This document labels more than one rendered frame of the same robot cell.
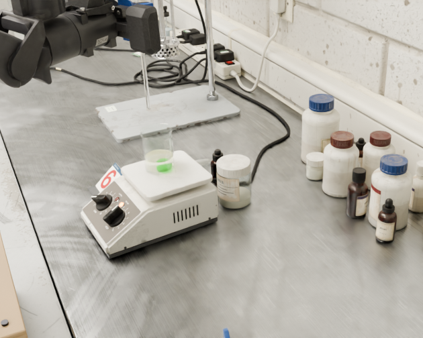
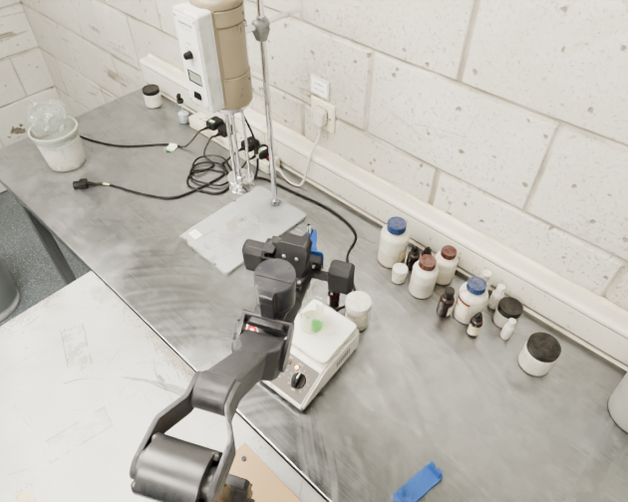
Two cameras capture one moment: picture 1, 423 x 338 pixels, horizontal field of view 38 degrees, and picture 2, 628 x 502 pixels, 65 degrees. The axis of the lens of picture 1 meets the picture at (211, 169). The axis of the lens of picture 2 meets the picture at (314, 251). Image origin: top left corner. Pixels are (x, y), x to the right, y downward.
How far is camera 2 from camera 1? 0.61 m
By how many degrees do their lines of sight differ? 26
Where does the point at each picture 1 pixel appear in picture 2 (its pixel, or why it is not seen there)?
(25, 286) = not seen: hidden behind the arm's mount
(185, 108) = (260, 221)
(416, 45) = (469, 181)
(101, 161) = (225, 303)
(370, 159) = (444, 269)
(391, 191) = (477, 305)
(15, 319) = not seen: outside the picture
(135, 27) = (338, 282)
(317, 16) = (363, 135)
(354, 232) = (451, 331)
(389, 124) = (447, 234)
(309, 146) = (389, 257)
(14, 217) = not seen: hidden behind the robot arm
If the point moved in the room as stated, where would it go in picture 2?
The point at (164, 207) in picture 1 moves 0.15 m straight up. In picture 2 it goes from (333, 363) to (335, 321)
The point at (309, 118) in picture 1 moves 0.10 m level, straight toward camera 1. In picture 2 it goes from (390, 240) to (405, 270)
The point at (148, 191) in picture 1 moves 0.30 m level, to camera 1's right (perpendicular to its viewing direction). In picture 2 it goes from (320, 356) to (445, 307)
